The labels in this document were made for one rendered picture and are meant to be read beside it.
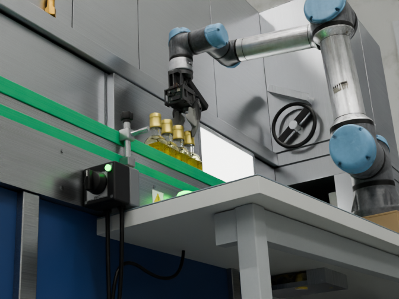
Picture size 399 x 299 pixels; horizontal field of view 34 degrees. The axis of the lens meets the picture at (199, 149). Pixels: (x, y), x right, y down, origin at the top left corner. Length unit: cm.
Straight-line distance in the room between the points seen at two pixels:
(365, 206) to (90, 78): 85
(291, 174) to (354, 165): 117
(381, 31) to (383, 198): 403
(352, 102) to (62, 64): 79
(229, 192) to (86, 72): 89
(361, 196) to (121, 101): 75
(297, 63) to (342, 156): 136
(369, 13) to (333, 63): 407
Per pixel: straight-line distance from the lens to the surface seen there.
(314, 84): 298
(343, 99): 180
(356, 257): 155
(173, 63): 208
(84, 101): 190
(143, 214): 128
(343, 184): 278
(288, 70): 306
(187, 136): 200
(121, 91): 200
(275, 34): 211
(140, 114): 205
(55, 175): 127
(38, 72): 179
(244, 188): 114
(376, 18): 585
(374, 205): 182
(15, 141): 122
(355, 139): 173
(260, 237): 118
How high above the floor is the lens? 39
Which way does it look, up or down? 21 degrees up
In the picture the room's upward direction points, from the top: 3 degrees counter-clockwise
